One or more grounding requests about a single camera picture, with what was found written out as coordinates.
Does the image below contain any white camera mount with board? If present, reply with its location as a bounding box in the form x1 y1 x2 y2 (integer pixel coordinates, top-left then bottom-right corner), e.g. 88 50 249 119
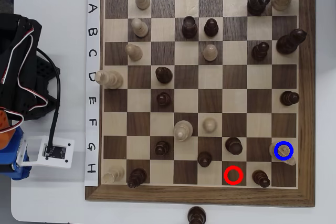
15 135 75 169

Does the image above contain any light wooden king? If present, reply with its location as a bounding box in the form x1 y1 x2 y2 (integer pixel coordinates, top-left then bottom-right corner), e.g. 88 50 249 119
173 120 194 143

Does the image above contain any white letter label strip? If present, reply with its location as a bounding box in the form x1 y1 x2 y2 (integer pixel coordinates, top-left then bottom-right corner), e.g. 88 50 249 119
84 0 101 187

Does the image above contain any wooden chess board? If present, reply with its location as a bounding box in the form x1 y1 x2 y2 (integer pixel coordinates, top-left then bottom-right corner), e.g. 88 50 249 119
85 0 316 208

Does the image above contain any dark wooden knight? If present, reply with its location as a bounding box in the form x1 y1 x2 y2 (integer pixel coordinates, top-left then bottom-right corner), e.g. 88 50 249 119
246 0 274 17

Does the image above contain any red white black servo cable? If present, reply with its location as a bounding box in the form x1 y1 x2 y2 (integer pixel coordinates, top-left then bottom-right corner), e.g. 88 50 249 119
0 107 25 133
0 27 36 84
17 35 49 114

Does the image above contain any light wooden knight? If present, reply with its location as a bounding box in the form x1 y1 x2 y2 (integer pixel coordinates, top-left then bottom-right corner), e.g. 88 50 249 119
269 142 297 166

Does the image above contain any dark wooden king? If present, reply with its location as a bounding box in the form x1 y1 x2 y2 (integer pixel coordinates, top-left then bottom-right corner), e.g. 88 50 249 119
127 167 148 189

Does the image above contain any light wooden bishop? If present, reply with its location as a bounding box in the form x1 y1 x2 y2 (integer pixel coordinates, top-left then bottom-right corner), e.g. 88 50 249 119
94 69 123 90

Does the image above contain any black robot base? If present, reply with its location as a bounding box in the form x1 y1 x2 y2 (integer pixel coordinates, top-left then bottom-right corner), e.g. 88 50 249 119
35 55 60 119

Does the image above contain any dark wooden bishop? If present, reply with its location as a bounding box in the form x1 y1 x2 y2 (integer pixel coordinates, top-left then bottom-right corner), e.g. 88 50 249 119
275 28 308 55

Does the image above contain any dark pawn at G6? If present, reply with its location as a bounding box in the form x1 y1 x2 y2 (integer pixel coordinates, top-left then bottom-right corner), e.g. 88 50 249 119
225 136 244 156

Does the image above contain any black camera cable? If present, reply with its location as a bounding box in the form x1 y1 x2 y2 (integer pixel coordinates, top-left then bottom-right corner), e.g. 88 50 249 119
36 48 61 156

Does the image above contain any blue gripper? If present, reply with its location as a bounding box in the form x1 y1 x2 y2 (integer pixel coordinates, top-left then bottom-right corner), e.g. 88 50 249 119
0 129 32 182

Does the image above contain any dark pawn at B4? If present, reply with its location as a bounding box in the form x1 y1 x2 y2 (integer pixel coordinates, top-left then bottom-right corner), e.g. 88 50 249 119
182 15 198 39

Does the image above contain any dark wooden pawn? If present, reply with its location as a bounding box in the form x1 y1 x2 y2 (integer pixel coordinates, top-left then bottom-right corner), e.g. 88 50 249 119
197 151 213 168
154 140 171 156
279 90 300 106
156 92 173 109
155 66 174 84
251 169 271 189
251 41 270 61
204 18 219 37

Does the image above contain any dark wooden chess piece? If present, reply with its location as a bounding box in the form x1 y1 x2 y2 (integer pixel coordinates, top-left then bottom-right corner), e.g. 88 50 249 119
187 206 207 224

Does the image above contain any light wooden rook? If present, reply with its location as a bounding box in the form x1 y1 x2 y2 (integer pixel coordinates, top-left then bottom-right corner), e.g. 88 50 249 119
102 165 125 185

